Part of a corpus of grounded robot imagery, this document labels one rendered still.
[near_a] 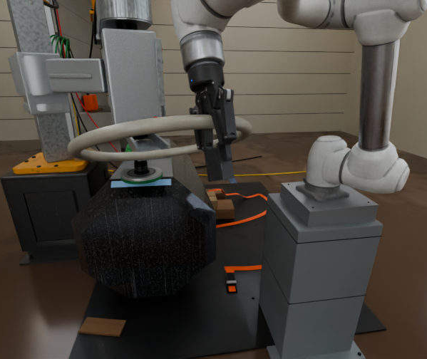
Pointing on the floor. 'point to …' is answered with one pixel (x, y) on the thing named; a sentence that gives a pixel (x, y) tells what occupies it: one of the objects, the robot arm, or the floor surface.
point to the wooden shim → (103, 326)
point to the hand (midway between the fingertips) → (219, 164)
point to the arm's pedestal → (314, 283)
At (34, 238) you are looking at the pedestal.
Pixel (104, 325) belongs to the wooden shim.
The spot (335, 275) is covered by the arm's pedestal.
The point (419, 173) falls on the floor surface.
